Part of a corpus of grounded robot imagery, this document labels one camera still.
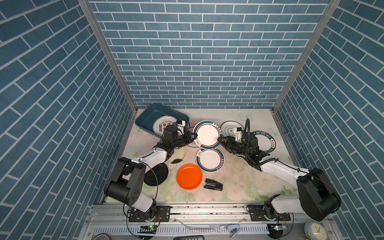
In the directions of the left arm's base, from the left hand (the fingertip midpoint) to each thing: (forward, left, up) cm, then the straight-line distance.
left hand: (198, 135), depth 85 cm
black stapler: (-23, -7, -15) cm, 28 cm away
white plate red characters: (+22, +28, -15) cm, 39 cm away
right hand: (-3, -11, +1) cm, 11 cm away
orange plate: (-18, +5, -17) cm, 25 cm away
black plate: (-13, +23, -19) cm, 33 cm away
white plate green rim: (+3, -6, -1) cm, 7 cm away
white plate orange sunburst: (-5, +3, -1) cm, 6 cm away
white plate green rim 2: (-9, -7, -14) cm, 18 cm away
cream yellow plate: (-3, +12, -16) cm, 20 cm away
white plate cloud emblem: (+16, -22, -15) cm, 31 cm away
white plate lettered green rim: (+5, -48, -16) cm, 51 cm away
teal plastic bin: (+24, +39, -15) cm, 49 cm away
